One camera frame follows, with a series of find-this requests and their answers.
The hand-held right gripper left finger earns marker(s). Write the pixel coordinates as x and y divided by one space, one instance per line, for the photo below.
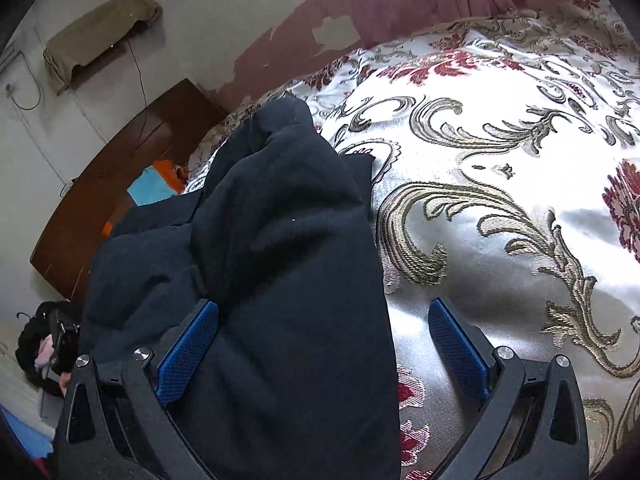
185 360

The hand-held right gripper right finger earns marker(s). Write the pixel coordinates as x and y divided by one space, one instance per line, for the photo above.
457 350

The dark navy padded jacket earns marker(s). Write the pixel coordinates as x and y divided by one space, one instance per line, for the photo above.
280 260

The black bag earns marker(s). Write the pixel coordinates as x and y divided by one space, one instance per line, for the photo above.
30 345

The light blue cloth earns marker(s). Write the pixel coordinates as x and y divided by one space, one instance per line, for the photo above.
147 187

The wooden headboard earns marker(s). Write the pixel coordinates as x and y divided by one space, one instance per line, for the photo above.
125 160

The orange cloth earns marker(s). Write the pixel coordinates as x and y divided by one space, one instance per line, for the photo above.
167 172

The floral bedspread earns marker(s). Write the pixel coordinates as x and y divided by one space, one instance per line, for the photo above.
500 135

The tan covered air conditioner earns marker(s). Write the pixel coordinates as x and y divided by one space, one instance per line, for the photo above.
95 35

